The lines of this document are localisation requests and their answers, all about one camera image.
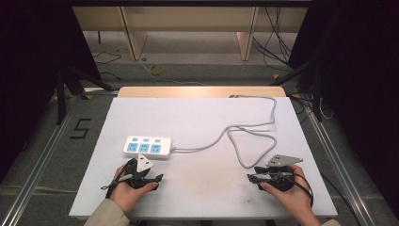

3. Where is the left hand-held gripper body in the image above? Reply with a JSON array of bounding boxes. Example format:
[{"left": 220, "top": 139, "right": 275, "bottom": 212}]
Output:
[{"left": 123, "top": 153, "right": 154, "bottom": 190}]

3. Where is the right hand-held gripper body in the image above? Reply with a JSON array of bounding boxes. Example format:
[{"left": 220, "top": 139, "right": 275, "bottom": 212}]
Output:
[{"left": 263, "top": 153, "right": 304, "bottom": 193}]

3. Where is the person's left hand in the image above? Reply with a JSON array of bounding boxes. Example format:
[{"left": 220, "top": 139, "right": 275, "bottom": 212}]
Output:
[{"left": 109, "top": 164, "right": 160, "bottom": 216}]

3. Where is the person's right hand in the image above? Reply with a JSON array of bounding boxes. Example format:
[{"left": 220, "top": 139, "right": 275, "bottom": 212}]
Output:
[{"left": 258, "top": 164, "right": 315, "bottom": 221}]

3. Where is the white and blue power strip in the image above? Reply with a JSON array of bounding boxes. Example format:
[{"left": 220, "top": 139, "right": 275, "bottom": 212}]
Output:
[{"left": 122, "top": 135, "right": 174, "bottom": 160}]

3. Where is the black tripod stand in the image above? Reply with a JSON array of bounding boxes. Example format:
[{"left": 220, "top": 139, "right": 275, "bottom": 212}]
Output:
[
  {"left": 54, "top": 60, "right": 115, "bottom": 126},
  {"left": 268, "top": 57, "right": 325, "bottom": 123}
]

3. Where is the yellow tape roll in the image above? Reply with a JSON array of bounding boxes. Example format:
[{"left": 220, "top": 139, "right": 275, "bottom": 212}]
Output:
[{"left": 149, "top": 63, "right": 165, "bottom": 76}]

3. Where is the light wooden desk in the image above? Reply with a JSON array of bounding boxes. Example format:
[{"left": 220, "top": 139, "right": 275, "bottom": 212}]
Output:
[{"left": 72, "top": 6, "right": 309, "bottom": 62}]

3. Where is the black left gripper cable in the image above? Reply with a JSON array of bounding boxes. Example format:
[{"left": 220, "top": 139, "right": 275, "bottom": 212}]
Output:
[{"left": 100, "top": 159, "right": 135, "bottom": 200}]

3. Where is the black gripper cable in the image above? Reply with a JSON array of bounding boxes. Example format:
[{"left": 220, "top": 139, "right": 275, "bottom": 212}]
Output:
[
  {"left": 100, "top": 159, "right": 135, "bottom": 200},
  {"left": 291, "top": 172, "right": 315, "bottom": 209}
]

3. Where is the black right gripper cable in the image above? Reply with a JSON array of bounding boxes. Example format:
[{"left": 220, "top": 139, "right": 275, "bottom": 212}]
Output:
[{"left": 291, "top": 172, "right": 315, "bottom": 209}]

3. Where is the grey power strip cable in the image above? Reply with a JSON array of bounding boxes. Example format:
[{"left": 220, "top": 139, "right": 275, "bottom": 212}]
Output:
[{"left": 170, "top": 94, "right": 279, "bottom": 170}]

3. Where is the aluminium floor rail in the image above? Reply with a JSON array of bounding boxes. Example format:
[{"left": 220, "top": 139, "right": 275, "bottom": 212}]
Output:
[
  {"left": 300, "top": 105, "right": 379, "bottom": 226},
  {"left": 0, "top": 93, "right": 83, "bottom": 226}
]

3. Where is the white floor cable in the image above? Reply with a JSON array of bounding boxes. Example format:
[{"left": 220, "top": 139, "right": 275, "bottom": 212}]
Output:
[{"left": 136, "top": 58, "right": 209, "bottom": 88}]

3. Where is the bundle of black floor cables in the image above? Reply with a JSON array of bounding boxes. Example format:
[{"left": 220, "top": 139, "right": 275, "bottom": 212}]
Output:
[{"left": 251, "top": 6, "right": 294, "bottom": 70}]

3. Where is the thin black floor cable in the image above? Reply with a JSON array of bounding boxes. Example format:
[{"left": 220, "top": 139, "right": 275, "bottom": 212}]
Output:
[{"left": 91, "top": 51, "right": 123, "bottom": 66}]

